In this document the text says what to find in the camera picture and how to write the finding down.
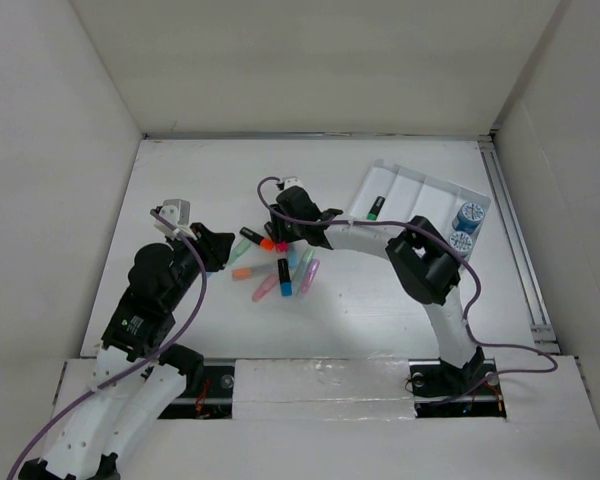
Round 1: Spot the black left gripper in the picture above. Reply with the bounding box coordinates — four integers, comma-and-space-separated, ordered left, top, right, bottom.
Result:
165, 221, 235, 309

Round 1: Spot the black highlighter pink cap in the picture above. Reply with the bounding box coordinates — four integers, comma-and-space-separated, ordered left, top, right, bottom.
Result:
264, 221, 288, 253

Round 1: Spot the black highlighter orange cap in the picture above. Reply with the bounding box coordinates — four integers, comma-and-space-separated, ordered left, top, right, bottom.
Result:
239, 227, 275, 251

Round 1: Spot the pastel green long marker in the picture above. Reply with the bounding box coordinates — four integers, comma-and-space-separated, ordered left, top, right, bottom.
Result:
295, 247, 314, 280

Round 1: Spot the pastel purple marker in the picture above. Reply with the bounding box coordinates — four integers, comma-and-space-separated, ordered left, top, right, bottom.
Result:
296, 259, 320, 298

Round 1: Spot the black highlighter blue cap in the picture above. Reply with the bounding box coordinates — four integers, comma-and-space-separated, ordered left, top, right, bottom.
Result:
277, 258, 293, 297

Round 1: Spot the black highlighter green cap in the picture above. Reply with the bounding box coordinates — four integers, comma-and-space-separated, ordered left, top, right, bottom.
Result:
366, 196, 385, 221

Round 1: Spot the blue paint jar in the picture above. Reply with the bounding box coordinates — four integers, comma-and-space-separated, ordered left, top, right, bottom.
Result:
452, 202, 486, 234
448, 230, 474, 257

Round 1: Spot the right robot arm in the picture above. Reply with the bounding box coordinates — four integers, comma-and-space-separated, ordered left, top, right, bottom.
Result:
271, 177, 485, 398

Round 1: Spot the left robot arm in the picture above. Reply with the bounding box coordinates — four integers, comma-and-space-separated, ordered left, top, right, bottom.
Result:
15, 223, 235, 479

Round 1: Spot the pastel green short marker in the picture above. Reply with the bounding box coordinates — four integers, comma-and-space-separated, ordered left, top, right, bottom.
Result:
227, 238, 252, 265

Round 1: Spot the clear marker orange cap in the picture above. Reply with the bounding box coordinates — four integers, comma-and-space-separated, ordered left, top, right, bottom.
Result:
231, 263, 278, 281

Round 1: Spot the pastel light blue marker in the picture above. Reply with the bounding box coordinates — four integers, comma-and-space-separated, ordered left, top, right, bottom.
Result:
286, 246, 299, 269

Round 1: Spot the pastel pink marker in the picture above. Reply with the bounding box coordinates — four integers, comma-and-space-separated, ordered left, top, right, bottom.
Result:
252, 274, 279, 303

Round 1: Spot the white compartment organizer tray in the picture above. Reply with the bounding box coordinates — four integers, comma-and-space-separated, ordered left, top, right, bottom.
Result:
347, 160, 491, 247

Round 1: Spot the white foam block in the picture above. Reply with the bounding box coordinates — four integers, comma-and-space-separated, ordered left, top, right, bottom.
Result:
232, 358, 415, 421

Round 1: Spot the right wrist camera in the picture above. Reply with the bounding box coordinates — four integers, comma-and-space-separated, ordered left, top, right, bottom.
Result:
277, 176, 304, 191

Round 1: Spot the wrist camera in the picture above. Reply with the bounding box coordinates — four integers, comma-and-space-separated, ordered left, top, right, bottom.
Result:
277, 176, 304, 191
154, 199, 194, 239

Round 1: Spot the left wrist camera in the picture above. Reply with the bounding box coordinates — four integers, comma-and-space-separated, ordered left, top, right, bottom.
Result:
154, 199, 194, 239

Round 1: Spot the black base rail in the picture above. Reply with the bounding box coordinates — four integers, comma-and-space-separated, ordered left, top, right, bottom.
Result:
159, 360, 235, 420

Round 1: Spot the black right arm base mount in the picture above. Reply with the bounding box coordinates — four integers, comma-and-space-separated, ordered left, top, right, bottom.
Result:
405, 360, 507, 419

